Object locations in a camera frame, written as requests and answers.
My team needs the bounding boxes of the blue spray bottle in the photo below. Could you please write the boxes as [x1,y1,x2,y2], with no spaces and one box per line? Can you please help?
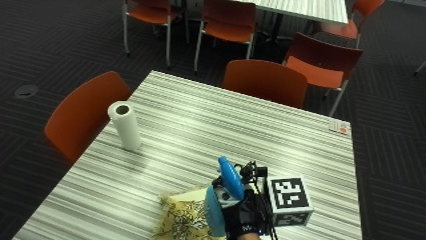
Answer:
[203,156,246,239]

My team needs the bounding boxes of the white marker cube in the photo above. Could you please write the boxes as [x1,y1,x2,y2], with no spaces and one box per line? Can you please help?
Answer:
[264,176,315,228]

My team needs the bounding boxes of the white paper towel roll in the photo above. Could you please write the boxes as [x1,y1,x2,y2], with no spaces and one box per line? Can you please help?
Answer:
[106,100,143,152]

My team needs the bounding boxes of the small white orange card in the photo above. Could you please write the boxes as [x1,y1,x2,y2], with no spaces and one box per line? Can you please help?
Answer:
[327,119,350,135]

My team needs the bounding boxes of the orange chair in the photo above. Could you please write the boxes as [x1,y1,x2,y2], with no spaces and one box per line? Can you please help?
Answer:
[42,70,134,165]
[282,31,364,118]
[220,59,308,110]
[315,0,387,50]
[191,0,258,74]
[121,0,191,69]

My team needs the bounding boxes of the round floor outlet cover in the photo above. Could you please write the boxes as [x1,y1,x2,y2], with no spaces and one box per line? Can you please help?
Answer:
[13,83,39,100]

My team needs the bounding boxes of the white metal furniture leg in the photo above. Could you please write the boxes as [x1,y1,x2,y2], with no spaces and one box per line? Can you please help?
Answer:
[412,59,426,77]

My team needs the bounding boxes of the striped background table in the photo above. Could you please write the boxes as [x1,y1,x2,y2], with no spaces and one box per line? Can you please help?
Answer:
[232,0,350,46]

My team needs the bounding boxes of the black glove cables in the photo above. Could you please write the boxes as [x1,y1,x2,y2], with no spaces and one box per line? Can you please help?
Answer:
[232,160,280,240]

